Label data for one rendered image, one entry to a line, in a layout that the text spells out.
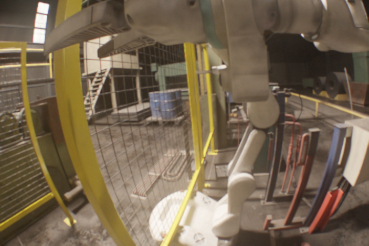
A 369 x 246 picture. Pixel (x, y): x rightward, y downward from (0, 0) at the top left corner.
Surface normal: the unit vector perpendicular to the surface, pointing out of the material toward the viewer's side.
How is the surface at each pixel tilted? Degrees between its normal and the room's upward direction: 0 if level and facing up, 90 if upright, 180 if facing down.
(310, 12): 115
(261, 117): 91
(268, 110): 88
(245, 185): 90
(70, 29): 90
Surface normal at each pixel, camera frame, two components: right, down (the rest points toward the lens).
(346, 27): -0.30, 0.70
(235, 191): -0.26, 0.18
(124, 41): -0.55, 0.19
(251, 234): -0.10, -0.98
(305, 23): -0.06, 0.91
